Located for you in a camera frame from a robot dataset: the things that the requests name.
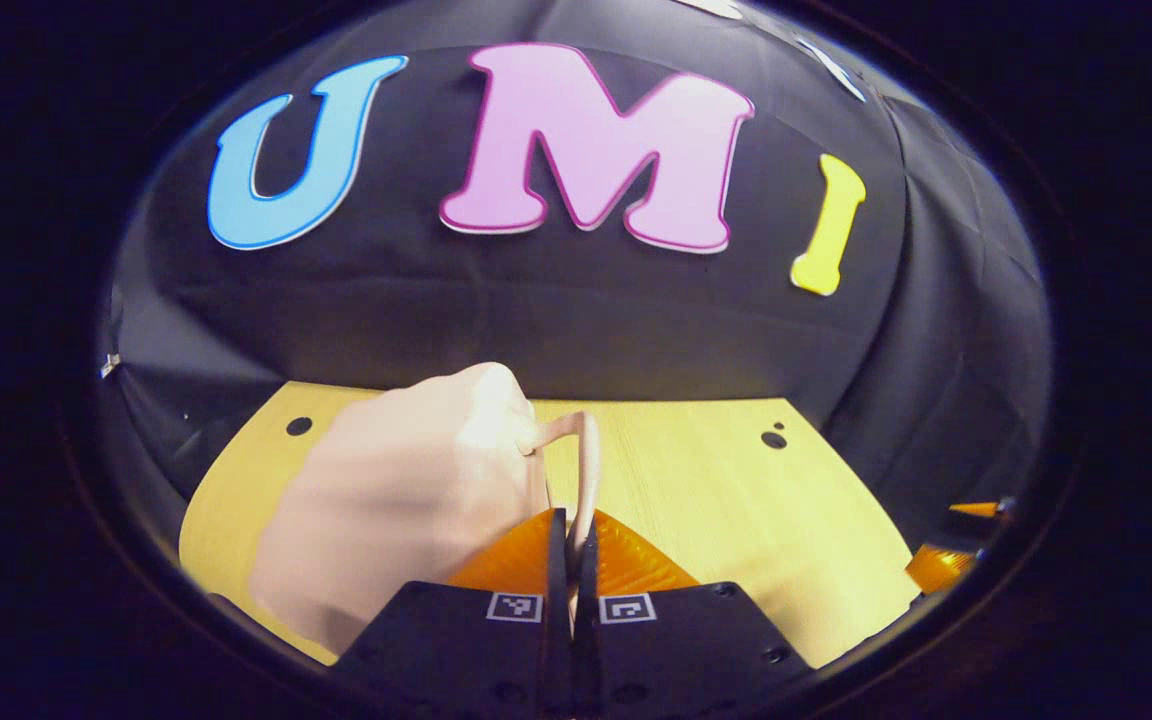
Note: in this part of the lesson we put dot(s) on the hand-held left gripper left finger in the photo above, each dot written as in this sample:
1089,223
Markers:
558,570

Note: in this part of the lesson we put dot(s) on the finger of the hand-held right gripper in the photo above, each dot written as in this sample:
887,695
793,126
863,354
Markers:
936,568
976,509

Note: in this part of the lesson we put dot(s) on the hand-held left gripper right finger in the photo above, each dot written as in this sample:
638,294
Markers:
586,580

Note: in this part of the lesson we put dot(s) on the pale pink suitcase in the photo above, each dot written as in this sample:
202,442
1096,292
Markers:
406,490

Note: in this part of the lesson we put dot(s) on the black backdrop cloth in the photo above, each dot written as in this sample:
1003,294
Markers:
536,300

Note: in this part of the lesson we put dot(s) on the white cloth clip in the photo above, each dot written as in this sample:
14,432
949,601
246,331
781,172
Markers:
109,365

